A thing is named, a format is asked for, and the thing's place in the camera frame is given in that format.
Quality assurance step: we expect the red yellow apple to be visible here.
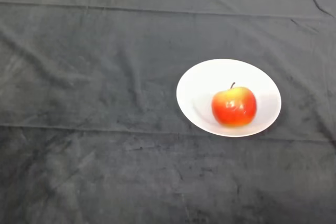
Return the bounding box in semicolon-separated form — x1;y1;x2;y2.
211;82;258;127

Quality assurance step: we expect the white round plate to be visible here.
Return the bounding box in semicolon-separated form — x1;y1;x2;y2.
176;58;282;138

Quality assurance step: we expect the black cloth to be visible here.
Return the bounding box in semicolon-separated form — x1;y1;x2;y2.
0;0;336;224

